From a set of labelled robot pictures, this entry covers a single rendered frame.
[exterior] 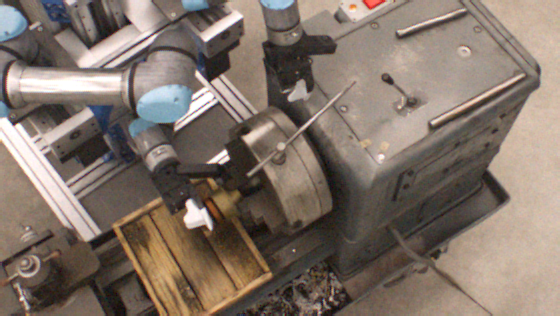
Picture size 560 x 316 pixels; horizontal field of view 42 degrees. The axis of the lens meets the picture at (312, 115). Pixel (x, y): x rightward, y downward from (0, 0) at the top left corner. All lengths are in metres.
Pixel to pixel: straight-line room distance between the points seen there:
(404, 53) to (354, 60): 0.13
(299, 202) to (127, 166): 1.27
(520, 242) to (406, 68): 1.40
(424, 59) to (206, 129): 1.30
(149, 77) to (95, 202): 1.30
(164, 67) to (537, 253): 1.90
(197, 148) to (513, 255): 1.33
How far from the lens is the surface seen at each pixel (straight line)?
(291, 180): 1.72
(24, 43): 1.88
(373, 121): 1.75
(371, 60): 1.84
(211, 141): 2.90
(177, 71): 1.65
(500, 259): 3.03
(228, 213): 1.82
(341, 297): 2.31
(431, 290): 2.93
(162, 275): 2.02
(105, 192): 2.89
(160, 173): 1.89
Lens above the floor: 2.79
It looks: 62 degrees down
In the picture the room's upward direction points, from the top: 2 degrees clockwise
